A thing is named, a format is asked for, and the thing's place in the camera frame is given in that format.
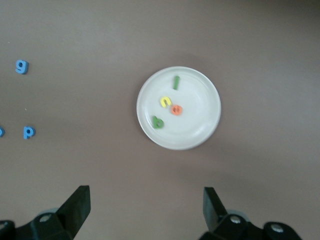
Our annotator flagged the dark green foam letter b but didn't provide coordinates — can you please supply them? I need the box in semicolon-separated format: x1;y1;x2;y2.
151;115;165;130

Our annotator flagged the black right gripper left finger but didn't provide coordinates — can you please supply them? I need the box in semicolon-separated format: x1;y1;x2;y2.
0;185;91;240

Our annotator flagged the brown table cover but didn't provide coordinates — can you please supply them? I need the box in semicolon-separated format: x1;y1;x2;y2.
0;0;320;240

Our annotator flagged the blue foam letter g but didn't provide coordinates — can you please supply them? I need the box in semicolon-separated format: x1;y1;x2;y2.
15;59;30;75

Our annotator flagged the blue foam letter p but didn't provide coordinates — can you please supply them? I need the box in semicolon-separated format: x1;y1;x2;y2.
23;126;36;140

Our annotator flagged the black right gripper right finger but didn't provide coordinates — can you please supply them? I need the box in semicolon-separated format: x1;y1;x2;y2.
199;187;301;240

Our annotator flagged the yellow foam letter n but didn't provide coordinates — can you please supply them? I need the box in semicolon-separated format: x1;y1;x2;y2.
159;96;173;109

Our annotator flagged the beige round plate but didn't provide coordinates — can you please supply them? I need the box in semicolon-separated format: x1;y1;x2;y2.
136;66;222;151

